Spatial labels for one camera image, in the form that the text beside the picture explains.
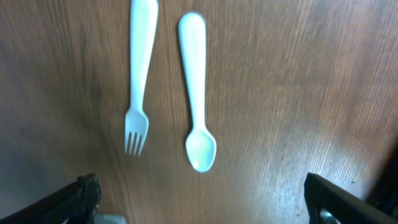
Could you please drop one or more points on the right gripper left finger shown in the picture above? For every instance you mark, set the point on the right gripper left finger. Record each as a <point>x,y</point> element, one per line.
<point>74,203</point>

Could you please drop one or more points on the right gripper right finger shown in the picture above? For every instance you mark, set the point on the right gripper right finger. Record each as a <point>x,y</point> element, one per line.
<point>328,203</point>

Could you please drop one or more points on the white plastic spoon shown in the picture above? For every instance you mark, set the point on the white plastic spoon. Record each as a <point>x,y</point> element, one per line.
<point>200,144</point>

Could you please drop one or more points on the white plastic fork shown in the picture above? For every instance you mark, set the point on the white plastic fork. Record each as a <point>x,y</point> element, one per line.
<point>143,23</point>

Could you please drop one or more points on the clear plastic container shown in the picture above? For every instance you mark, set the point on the clear plastic container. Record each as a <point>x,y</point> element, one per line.
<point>109,219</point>

